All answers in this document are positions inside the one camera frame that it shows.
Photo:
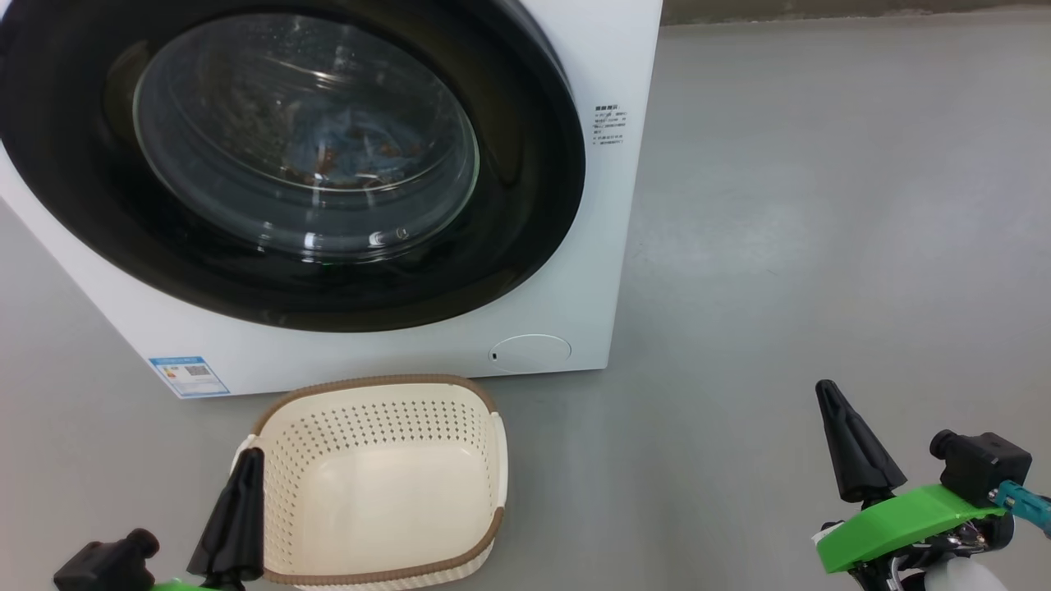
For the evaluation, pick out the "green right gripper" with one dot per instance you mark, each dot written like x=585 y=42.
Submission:
x=895 y=525

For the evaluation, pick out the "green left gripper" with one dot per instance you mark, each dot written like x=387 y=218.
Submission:
x=181 y=586

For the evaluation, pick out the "blue cartoon print garment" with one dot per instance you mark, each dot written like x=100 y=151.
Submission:
x=361 y=148

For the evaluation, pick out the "black round glass washer door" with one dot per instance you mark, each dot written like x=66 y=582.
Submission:
x=525 y=189

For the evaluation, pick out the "cream perforated laundry basket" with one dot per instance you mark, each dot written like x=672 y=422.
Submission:
x=386 y=501

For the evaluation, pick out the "white front-load washing machine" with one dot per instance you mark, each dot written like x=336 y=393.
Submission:
x=394 y=353

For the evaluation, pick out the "blue energy label sticker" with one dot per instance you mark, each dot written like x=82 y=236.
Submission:
x=189 y=377

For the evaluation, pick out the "black text instruction label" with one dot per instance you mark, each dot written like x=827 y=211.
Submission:
x=612 y=125

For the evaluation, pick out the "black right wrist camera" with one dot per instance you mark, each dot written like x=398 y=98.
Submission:
x=981 y=464

